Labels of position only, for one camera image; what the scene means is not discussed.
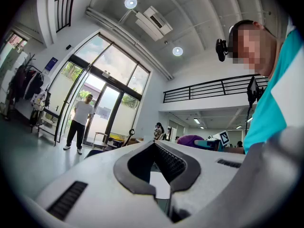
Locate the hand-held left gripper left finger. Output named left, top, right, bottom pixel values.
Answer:
left=23, top=140, right=176, bottom=228

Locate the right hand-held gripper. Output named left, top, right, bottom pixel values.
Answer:
left=194, top=130, right=230, bottom=152

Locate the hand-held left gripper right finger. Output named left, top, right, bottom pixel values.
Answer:
left=153, top=140, right=246, bottom=214

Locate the purple wiping cloth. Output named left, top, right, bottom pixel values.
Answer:
left=177, top=133, right=205, bottom=148

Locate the black mezzanine railing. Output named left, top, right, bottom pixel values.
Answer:
left=163, top=74, right=269, bottom=104

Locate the person's teal shirt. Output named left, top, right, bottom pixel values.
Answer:
left=243, top=20, right=304, bottom=154

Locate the wooden armchair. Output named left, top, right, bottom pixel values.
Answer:
left=92, top=131, right=109, bottom=151

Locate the yellow box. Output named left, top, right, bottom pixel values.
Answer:
left=109, top=132, right=128, bottom=141

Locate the glass entrance door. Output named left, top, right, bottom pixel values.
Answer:
left=54, top=32, right=152, bottom=149

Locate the black metal shelf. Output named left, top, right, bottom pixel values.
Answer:
left=30, top=105, right=60, bottom=137

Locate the person's head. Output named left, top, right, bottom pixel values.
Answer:
left=228, top=19, right=283, bottom=78

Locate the white backpack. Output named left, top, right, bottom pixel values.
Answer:
left=30, top=90, right=48, bottom=111

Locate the coat rack with clothes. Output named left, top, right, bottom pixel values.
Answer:
left=4, top=53, right=52, bottom=134

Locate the white ceiling air conditioner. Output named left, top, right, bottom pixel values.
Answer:
left=134, top=5, right=173, bottom=42

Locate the black window grille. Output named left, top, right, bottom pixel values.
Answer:
left=54, top=0, right=78, bottom=33

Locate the blue wall poster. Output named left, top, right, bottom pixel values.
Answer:
left=44, top=57, right=59, bottom=72

